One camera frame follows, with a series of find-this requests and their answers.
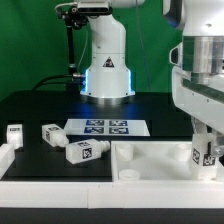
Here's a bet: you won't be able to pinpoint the grey camera on stand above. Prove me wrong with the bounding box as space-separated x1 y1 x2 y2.
77 1 112 15

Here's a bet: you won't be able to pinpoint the white left fence rail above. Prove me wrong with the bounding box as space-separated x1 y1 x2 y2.
0 144 15 179

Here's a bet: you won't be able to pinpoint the black camera stand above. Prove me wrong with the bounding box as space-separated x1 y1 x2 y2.
55 5 88 93

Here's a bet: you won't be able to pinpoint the white tag sheet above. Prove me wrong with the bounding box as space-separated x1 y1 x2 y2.
64 119 150 136

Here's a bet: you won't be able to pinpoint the white fence rail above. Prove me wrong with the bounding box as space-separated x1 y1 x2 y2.
0 144 15 179
0 181 224 209

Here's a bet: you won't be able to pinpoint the white square tabletop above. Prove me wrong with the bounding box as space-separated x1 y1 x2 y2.
111 141 224 182

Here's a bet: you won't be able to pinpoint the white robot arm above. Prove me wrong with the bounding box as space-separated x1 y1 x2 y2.
78 0 224 157

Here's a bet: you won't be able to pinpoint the black cables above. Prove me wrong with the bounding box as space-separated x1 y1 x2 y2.
31 74 86 92

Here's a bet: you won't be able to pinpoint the white front fence rail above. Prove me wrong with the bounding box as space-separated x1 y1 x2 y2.
0 181 224 209

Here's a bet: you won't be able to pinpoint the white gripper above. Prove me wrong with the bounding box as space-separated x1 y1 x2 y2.
169 43 224 158

